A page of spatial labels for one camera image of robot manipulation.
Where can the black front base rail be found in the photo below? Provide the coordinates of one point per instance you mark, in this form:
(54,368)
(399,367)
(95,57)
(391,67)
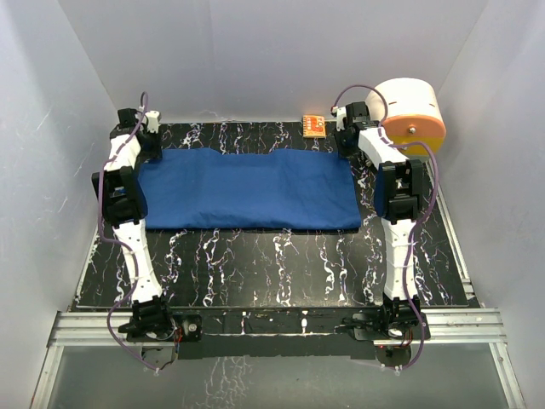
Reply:
(291,332)

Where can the blue surgical drape cloth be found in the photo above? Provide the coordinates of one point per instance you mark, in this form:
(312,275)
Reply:
(286,188)

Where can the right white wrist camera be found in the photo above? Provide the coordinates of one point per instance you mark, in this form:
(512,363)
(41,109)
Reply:
(340,115)

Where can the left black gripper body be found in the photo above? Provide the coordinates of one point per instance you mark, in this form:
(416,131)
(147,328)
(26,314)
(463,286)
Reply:
(152,151)

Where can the pink cylindrical tissue phantom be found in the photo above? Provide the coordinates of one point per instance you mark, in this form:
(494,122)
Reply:
(409,112)

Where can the small orange circuit board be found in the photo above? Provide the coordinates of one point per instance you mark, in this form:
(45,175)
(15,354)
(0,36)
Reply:
(313,127)

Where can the aluminium frame extrusion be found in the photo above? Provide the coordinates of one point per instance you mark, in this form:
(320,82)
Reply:
(464,364)

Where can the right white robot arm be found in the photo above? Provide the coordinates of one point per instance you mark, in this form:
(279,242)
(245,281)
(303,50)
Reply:
(397,201)

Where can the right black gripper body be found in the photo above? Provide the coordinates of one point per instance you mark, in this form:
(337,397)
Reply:
(346,148)

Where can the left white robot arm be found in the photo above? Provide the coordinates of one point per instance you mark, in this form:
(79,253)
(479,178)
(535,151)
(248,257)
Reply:
(124,209)

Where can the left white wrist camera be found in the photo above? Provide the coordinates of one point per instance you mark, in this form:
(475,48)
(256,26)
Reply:
(153,119)

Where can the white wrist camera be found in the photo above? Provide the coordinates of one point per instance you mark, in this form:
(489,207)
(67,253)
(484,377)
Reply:
(153,119)
(340,115)

